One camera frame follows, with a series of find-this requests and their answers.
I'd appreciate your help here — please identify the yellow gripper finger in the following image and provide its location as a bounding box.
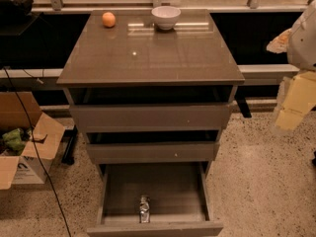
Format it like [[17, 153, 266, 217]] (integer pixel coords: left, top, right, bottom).
[[267, 29, 291, 53], [275, 71, 316, 130]]

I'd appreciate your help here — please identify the silver redbull can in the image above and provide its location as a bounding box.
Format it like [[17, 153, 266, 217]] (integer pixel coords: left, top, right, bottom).
[[139, 196, 150, 223]]

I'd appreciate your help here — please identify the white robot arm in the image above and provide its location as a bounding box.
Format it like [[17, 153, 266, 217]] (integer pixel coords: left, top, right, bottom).
[[267, 1, 316, 131]]

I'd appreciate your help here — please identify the grey drawer cabinet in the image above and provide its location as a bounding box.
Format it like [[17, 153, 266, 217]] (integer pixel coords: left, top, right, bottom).
[[56, 9, 246, 237]]

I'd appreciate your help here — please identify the bottom grey drawer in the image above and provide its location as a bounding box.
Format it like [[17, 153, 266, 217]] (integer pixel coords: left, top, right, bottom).
[[87, 162, 223, 237]]

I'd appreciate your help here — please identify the grey drawer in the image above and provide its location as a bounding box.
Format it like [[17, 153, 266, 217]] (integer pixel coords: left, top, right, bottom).
[[87, 162, 223, 237], [87, 130, 219, 163], [66, 85, 236, 133]]

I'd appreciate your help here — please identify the top grey drawer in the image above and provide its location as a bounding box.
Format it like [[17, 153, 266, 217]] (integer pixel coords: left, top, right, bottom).
[[66, 85, 236, 133]]

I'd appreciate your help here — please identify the middle grey drawer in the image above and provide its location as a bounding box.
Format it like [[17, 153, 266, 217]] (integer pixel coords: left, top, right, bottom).
[[87, 130, 219, 163]]

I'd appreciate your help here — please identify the white bowl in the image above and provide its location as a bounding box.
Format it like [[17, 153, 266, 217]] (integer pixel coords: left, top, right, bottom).
[[151, 6, 181, 31]]

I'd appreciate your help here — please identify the orange fruit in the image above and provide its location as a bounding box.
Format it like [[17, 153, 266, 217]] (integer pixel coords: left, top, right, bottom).
[[102, 12, 116, 28]]

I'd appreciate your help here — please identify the black table leg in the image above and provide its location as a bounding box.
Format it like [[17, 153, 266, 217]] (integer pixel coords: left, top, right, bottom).
[[61, 126, 78, 165]]

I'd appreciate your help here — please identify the open cardboard box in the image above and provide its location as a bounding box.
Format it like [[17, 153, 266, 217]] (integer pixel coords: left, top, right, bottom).
[[0, 92, 64, 190]]

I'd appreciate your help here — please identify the black object on shelf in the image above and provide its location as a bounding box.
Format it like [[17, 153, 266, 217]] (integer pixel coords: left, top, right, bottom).
[[0, 0, 34, 17]]

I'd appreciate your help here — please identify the green cloth in box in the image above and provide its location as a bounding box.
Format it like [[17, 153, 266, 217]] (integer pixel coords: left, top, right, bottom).
[[2, 128, 26, 155]]

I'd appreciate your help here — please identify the black cable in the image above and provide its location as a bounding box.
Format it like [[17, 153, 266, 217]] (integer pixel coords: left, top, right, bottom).
[[2, 66, 72, 237]]

